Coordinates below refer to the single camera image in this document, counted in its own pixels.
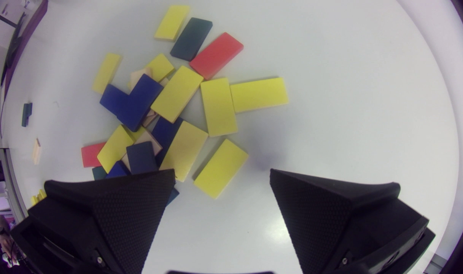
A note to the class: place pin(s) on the natural wooden block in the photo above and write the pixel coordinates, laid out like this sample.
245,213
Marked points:
149,118
36,151
151,139
138,76

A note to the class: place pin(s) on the pile of yellow wooden blocks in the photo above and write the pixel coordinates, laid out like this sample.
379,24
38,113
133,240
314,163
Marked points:
38,196

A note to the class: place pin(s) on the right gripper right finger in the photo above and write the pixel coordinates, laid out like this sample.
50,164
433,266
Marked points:
330,217

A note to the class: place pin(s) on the person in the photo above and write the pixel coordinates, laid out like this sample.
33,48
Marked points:
3,232

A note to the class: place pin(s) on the red wooden block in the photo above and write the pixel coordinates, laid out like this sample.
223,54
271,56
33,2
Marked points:
89,155
216,55

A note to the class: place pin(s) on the yellow wooden block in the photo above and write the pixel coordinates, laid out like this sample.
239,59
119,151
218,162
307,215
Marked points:
220,169
258,95
161,66
177,93
172,23
106,72
218,106
185,150
115,150

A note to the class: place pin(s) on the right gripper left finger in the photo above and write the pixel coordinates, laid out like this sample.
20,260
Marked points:
113,213

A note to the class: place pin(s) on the blue wooden block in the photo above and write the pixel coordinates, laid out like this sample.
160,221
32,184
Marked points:
141,158
118,170
164,133
142,101
113,101
173,196

